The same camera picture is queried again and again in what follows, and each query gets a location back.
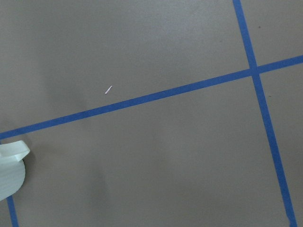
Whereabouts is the white handled mug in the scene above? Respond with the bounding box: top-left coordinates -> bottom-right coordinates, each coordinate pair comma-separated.
0,140 -> 30,201

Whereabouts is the brown paper table cover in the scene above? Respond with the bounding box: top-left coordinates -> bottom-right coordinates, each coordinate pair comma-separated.
0,0 -> 303,227

